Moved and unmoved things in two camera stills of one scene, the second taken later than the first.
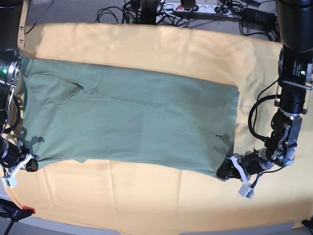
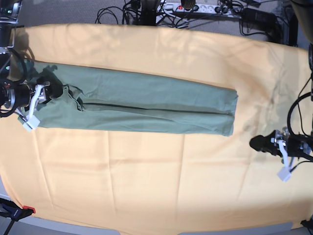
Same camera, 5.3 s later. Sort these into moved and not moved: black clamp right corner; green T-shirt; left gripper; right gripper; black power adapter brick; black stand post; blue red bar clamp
Moved: left gripper; green T-shirt; right gripper
Not moved: black stand post; blue red bar clamp; black power adapter brick; black clamp right corner
